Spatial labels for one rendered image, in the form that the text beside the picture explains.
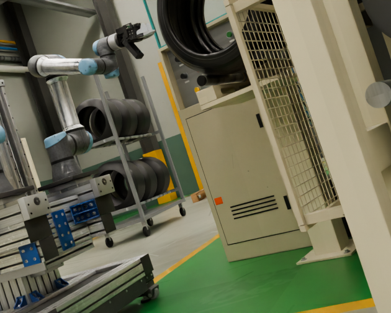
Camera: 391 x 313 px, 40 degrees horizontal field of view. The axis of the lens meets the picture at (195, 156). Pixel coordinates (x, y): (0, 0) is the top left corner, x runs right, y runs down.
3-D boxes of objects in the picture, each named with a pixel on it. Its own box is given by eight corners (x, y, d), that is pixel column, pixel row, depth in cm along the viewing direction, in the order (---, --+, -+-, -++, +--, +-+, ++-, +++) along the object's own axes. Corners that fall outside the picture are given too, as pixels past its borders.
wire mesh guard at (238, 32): (382, 172, 228) (329, 15, 229) (386, 171, 227) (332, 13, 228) (300, 232, 154) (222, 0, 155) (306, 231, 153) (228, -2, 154)
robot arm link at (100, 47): (104, 58, 268) (100, 41, 267) (121, 52, 262) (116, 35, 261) (93, 58, 261) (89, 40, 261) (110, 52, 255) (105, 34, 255)
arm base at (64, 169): (47, 184, 266) (40, 166, 267) (66, 180, 280) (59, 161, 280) (71, 176, 260) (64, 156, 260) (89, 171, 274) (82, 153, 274)
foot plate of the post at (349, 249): (317, 247, 269) (316, 243, 269) (369, 237, 253) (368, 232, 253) (296, 265, 246) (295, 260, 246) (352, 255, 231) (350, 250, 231)
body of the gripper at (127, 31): (131, 22, 245) (112, 29, 252) (136, 40, 246) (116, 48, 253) (141, 22, 252) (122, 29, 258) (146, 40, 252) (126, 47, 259)
